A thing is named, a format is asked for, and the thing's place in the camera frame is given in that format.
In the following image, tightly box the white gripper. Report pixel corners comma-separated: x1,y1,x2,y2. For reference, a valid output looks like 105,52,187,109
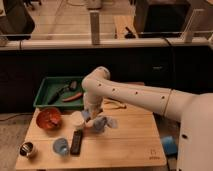
82,100,103,129

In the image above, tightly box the blue sponge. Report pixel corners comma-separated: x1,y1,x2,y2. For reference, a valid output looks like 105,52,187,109
81,110,92,122

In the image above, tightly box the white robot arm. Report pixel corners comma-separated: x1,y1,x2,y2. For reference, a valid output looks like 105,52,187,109
82,66,213,171

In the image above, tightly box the red bowl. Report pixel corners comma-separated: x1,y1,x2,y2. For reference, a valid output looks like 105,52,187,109
36,107,62,130

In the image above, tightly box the white cup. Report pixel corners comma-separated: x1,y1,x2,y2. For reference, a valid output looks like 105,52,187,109
71,111,85,130

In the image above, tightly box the blue grey cloth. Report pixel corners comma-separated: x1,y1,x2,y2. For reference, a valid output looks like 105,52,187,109
92,115,118,133

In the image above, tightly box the black remote control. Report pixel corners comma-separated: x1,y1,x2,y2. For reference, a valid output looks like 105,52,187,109
70,130,83,155

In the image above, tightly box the red spatula in tray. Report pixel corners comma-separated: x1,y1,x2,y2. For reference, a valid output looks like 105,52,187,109
62,92,83,102

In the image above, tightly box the black brush in tray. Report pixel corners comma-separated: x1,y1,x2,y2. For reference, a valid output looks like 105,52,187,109
48,81,77,104

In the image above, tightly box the wooden board table top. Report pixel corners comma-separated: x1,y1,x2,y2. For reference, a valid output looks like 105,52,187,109
15,104,166,171

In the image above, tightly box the blue cup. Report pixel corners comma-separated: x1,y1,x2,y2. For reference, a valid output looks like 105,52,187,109
53,138,69,156

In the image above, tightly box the green plastic tray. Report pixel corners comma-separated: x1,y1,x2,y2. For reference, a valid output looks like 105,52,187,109
33,76,83,110

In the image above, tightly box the small metal cup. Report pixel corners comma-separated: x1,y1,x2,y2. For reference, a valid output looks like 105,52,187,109
19,142,37,158

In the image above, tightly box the blue tape roll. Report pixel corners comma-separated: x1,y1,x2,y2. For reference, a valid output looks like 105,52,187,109
161,136,178,155

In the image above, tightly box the black office chair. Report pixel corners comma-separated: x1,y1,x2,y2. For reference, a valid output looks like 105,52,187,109
0,0,35,41

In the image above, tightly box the grey metal post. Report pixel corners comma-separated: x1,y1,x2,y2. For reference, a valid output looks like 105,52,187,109
90,10,100,45

